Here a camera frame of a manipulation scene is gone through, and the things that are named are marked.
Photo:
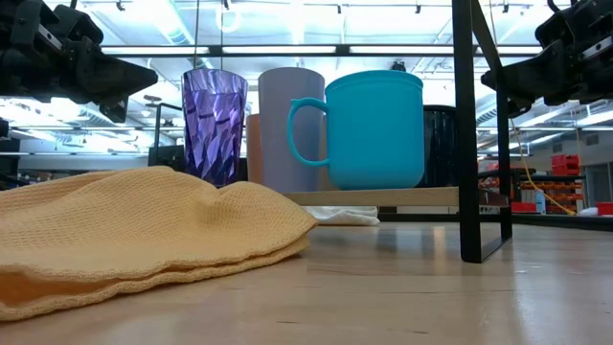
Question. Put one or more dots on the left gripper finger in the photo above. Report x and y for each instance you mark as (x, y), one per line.
(116, 108)
(105, 74)

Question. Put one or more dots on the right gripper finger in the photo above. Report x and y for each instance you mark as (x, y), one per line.
(527, 76)
(518, 108)

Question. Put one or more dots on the purple faceted tumbler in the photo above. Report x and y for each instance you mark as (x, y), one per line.
(215, 124)

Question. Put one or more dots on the orange plastic cup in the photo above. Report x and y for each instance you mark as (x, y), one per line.
(254, 153)

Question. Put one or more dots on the tall lavender plastic cup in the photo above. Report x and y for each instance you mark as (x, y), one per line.
(287, 81)

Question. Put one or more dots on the black metal railing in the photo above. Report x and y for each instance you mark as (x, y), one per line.
(156, 129)

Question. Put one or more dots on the black monitor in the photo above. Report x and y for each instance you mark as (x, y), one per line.
(165, 157)

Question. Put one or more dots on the black ribbed cup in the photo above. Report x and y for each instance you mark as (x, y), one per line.
(439, 148)

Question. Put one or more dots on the rack of orange bins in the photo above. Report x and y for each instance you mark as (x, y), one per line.
(555, 194)

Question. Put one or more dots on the pale blue bottle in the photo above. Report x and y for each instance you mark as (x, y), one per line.
(540, 202)

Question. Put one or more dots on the red plastic bin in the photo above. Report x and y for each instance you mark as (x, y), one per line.
(523, 207)
(605, 208)

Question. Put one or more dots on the yellow waffle weave cloth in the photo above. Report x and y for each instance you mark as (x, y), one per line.
(143, 225)

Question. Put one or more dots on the white background object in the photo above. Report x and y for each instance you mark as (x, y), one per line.
(588, 211)

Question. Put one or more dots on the white checked cloth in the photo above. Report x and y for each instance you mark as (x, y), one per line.
(345, 215)

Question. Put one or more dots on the red wall crates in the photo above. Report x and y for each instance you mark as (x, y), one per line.
(566, 165)

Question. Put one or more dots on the black rig frame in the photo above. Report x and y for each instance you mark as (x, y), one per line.
(215, 50)

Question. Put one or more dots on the wooden shelf with black frame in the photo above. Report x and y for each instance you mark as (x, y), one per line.
(383, 196)

